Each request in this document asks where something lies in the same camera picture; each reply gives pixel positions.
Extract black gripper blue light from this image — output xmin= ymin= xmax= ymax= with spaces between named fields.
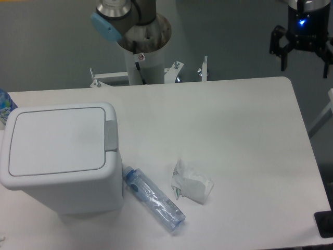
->
xmin=269 ymin=1 xmax=332 ymax=78

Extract grey lid release button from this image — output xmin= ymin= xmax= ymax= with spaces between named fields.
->
xmin=105 ymin=120 xmax=118 ymax=152

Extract white trash can lid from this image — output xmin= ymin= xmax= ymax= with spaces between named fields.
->
xmin=9 ymin=107 xmax=105 ymax=177

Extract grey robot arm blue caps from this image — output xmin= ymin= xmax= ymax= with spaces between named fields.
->
xmin=91 ymin=1 xmax=332 ymax=78

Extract white plastic trash can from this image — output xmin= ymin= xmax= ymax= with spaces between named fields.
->
xmin=1 ymin=102 xmax=123 ymax=215

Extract white metal stand at right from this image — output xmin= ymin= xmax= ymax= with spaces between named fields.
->
xmin=308 ymin=89 xmax=332 ymax=139

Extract black clamp at table edge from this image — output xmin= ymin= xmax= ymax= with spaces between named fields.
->
xmin=314 ymin=210 xmax=332 ymax=239

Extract crumpled white paper wrapper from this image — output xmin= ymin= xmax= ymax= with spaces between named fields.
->
xmin=171 ymin=159 xmax=214 ymax=205

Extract clear blue plastic bottle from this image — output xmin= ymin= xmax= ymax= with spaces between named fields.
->
xmin=123 ymin=166 xmax=186 ymax=232

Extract blue green labelled bottle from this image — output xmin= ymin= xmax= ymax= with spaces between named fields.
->
xmin=0 ymin=89 xmax=18 ymax=125

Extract white metal base frame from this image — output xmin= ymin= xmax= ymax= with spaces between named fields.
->
xmin=89 ymin=55 xmax=210 ymax=89

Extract black cable on pedestal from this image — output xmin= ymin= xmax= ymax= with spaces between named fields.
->
xmin=132 ymin=40 xmax=147 ymax=85

